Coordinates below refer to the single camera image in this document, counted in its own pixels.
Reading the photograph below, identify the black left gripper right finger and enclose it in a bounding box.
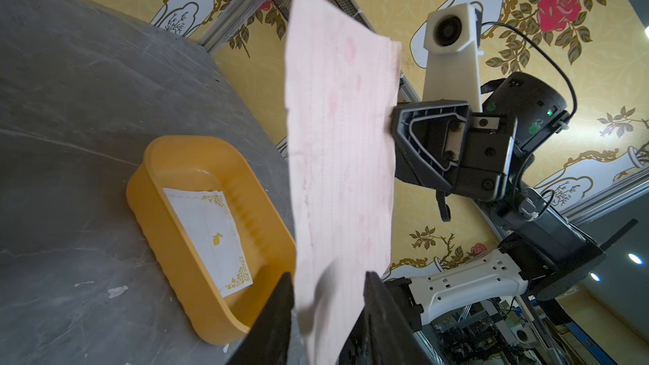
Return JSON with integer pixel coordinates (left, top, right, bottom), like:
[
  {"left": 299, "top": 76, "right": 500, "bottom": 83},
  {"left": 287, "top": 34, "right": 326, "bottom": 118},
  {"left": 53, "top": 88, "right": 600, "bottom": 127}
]
[{"left": 338, "top": 272, "right": 433, "bottom": 364}]

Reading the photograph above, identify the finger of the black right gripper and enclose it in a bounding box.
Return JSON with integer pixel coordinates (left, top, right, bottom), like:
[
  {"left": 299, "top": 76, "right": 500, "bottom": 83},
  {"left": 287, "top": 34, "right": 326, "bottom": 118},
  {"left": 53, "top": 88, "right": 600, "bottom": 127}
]
[{"left": 390, "top": 100, "right": 472, "bottom": 193}]

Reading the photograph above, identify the black right camera cable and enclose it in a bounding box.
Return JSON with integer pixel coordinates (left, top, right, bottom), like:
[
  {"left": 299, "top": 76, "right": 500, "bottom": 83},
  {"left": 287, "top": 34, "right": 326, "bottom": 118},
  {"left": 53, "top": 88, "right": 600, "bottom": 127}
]
[{"left": 480, "top": 21, "right": 579, "bottom": 123}]

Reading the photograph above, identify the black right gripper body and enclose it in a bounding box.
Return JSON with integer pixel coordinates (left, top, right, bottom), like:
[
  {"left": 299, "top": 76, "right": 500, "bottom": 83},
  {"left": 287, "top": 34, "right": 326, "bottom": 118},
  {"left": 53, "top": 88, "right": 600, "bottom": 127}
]
[{"left": 446, "top": 113, "right": 518, "bottom": 202}]

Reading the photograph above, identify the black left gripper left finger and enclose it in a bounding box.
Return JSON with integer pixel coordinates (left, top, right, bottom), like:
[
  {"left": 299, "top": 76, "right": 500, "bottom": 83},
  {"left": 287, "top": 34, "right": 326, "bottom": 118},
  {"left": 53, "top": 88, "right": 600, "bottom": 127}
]
[{"left": 227, "top": 272, "right": 294, "bottom": 365}]

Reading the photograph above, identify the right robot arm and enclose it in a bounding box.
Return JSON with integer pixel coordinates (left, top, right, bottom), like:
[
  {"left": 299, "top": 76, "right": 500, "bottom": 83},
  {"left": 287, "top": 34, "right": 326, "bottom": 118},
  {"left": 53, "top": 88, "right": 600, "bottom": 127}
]
[{"left": 387, "top": 72, "right": 630, "bottom": 331}]

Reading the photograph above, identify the yellow plastic storage box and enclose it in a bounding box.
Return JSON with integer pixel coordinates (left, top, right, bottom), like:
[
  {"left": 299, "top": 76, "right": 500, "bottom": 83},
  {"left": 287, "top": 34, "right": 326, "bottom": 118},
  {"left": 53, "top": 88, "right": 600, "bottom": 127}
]
[{"left": 126, "top": 135, "right": 296, "bottom": 346}]

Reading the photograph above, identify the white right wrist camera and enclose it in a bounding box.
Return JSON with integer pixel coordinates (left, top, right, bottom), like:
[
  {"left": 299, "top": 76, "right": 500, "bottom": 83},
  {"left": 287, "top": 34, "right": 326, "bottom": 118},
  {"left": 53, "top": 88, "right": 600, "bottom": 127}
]
[{"left": 423, "top": 3, "right": 483, "bottom": 113}]

